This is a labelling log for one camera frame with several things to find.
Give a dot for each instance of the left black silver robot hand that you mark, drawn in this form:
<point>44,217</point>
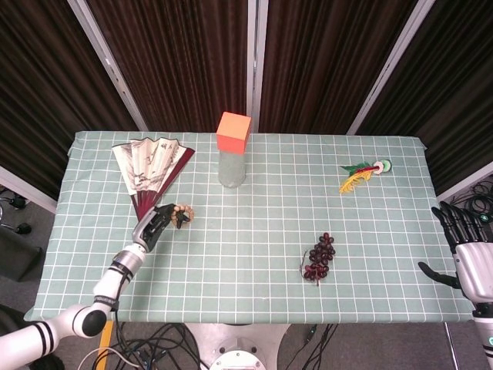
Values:
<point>148,231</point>

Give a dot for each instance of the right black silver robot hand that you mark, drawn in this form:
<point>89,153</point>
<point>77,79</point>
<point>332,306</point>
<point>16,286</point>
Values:
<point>477,270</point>

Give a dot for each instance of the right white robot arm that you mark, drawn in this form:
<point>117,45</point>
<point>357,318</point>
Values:
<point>484,335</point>

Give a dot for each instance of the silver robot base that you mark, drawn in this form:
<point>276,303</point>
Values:
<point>237,347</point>

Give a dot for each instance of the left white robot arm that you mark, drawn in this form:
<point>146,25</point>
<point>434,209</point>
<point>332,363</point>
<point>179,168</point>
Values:
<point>104,287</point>

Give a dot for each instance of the black device with green lights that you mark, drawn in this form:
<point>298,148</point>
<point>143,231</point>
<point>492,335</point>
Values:
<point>488,227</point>

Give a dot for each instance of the painted paper folding fan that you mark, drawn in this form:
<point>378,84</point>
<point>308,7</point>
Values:
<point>150,165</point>

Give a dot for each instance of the green white checked tablecloth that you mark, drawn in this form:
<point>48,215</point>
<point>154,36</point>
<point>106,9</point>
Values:
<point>250,216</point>

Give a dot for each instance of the yellow floor tape strip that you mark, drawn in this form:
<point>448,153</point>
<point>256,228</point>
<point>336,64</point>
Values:
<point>104,343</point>

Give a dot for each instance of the orange cube block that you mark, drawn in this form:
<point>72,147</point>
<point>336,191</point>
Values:
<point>233,133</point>

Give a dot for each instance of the black box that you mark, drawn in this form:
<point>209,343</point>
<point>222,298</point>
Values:
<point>19,254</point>

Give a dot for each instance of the black chair base with casters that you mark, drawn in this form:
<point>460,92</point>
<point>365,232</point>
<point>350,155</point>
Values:
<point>17,202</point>

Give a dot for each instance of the colourful feather tassel ornament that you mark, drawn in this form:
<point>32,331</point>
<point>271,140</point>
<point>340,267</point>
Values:
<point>356,179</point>

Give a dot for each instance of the dark red grape bunch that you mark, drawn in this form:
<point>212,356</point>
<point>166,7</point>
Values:
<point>321,252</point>

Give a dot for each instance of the dark brown pleated curtain panel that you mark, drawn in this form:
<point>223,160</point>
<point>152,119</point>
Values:
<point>177,61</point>
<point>454,96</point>
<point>327,61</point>
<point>46,96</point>

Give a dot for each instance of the grey aluminium partition rail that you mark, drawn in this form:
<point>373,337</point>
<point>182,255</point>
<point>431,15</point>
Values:
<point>27,190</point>
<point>466,181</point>

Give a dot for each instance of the grey aluminium partition post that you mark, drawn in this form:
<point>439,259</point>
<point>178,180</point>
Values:
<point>256,65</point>
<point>389,69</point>
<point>108,65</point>

